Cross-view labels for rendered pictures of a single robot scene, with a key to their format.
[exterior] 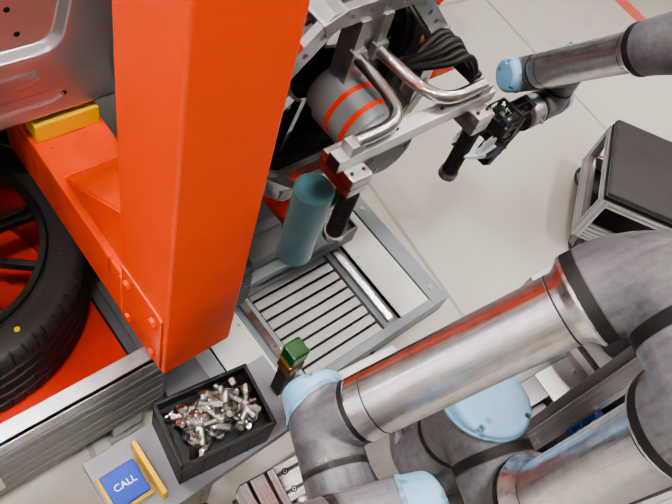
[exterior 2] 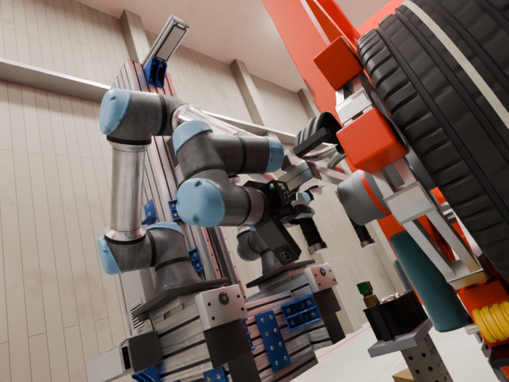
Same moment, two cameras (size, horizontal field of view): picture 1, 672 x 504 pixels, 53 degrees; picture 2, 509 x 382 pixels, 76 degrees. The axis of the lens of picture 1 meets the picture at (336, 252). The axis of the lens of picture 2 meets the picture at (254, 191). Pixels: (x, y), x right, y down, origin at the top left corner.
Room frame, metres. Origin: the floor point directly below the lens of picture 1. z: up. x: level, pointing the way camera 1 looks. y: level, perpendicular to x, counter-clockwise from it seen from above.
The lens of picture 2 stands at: (1.88, -0.24, 0.65)
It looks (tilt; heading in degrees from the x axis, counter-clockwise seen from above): 21 degrees up; 180
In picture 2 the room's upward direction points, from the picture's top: 21 degrees counter-clockwise
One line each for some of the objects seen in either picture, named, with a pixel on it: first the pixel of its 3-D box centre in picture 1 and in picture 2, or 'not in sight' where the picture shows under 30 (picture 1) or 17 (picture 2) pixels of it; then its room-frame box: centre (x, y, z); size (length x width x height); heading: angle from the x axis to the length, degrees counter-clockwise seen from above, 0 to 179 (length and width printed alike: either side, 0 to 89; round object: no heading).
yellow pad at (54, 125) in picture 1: (52, 103); not in sight; (0.89, 0.68, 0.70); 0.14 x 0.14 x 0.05; 58
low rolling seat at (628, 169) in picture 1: (632, 202); not in sight; (1.96, -0.93, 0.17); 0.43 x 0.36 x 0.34; 0
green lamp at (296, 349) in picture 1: (295, 352); (364, 286); (0.61, -0.01, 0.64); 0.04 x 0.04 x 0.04; 58
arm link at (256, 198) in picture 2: (528, 112); (242, 207); (1.30, -0.28, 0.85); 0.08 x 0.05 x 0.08; 58
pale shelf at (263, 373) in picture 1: (200, 440); (407, 331); (0.44, 0.10, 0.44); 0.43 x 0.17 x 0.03; 148
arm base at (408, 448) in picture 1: (445, 438); (276, 260); (0.46, -0.27, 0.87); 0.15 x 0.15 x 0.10
